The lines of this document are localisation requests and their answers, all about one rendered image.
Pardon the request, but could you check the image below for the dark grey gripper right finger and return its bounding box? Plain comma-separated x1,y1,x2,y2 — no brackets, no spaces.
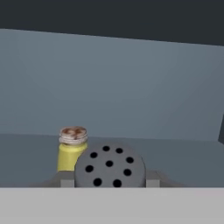
144,170,185,188

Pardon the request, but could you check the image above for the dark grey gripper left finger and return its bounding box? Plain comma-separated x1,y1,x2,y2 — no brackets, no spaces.
31,170,77,188

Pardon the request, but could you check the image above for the yellow condiment bottle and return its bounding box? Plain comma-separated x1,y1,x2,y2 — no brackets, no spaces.
56,125,89,172

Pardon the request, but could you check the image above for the grey shaker with holes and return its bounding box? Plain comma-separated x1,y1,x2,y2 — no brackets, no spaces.
73,142,147,188

